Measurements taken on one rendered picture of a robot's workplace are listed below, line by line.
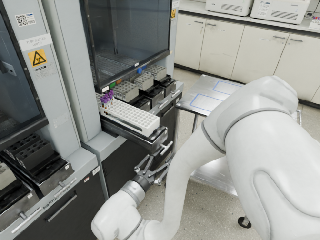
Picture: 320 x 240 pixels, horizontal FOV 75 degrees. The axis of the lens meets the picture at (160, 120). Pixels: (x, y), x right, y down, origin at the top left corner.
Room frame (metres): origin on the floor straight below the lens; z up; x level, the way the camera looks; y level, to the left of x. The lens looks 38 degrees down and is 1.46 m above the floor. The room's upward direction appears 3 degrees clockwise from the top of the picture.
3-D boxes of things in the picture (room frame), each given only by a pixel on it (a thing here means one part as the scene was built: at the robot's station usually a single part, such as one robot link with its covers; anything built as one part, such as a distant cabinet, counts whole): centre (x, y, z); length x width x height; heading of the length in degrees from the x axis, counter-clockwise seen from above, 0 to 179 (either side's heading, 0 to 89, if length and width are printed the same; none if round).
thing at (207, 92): (1.03, -0.45, 0.41); 0.67 x 0.46 x 0.82; 63
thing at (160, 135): (0.89, 0.27, 0.78); 0.73 x 0.14 x 0.09; 59
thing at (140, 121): (0.82, 0.15, 0.83); 0.30 x 0.10 x 0.06; 59
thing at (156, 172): (0.56, 0.00, 0.75); 0.11 x 0.01 x 0.04; 133
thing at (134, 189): (0.46, 0.09, 0.75); 0.09 x 0.06 x 0.09; 59
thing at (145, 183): (0.52, 0.05, 0.75); 0.09 x 0.08 x 0.07; 149
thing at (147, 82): (1.14, 0.09, 0.85); 0.12 x 0.02 x 0.06; 148
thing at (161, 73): (1.27, 0.01, 0.85); 0.12 x 0.02 x 0.06; 148
